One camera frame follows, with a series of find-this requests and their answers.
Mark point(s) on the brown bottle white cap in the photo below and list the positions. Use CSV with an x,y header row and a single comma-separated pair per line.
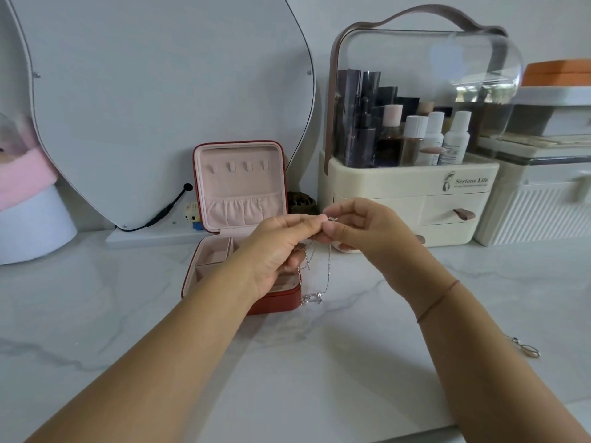
x,y
412,142

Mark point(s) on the white ribbed storage box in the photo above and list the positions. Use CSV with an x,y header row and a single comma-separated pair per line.
x,y
535,207

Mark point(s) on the person's left forearm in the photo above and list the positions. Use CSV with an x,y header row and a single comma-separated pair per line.
x,y
152,364

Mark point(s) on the white bottle printed label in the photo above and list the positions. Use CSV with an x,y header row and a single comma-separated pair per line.
x,y
455,140

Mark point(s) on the brown hair claw clip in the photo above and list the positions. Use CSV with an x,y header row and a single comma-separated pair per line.
x,y
302,202

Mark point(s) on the red jewelry box pink lining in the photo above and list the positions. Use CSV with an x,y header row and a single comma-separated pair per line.
x,y
240,189

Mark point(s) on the white cylinder stand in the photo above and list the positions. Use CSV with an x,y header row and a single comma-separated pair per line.
x,y
32,226

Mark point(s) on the dark dropper bottle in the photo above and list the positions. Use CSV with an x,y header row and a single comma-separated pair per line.
x,y
365,133

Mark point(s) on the person's right forearm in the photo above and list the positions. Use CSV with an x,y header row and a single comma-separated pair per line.
x,y
485,364

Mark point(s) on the irregular frameless mirror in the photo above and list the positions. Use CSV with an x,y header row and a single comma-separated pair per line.
x,y
161,96

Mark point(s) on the amber bottle pink cap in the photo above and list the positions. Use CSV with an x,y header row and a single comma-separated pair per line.
x,y
390,138

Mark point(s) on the grey white box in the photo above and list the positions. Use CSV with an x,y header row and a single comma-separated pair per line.
x,y
554,110

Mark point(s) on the person's right thumb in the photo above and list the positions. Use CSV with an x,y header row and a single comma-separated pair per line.
x,y
337,228

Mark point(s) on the person's left thumb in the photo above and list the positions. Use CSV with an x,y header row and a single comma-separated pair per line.
x,y
310,231

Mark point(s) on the person's right hand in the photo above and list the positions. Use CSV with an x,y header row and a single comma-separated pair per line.
x,y
385,239

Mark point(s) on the slim white bottle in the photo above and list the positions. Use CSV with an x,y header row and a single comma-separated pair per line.
x,y
434,131

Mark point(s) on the white mirror base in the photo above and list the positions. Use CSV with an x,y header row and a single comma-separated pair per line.
x,y
152,236

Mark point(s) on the silver pendant jewelry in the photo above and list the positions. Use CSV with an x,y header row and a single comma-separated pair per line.
x,y
526,348

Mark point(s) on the cream cosmetic organizer clear lid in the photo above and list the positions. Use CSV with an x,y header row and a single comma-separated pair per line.
x,y
415,198

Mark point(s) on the person's left hand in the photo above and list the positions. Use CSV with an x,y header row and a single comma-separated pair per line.
x,y
265,251

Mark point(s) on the orange box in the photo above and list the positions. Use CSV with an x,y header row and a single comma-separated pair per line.
x,y
558,73

